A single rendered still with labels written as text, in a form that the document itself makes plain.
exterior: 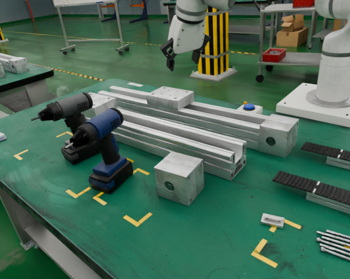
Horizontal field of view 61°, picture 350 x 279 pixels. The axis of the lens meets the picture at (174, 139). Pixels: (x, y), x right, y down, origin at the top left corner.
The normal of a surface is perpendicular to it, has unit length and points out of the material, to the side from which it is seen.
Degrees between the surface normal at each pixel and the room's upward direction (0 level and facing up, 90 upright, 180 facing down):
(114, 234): 0
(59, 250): 0
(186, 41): 117
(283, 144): 90
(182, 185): 90
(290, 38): 90
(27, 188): 0
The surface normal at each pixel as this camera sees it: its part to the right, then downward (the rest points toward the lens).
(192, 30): 0.48, 0.71
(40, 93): 0.75, 0.26
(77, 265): -0.09, -0.87
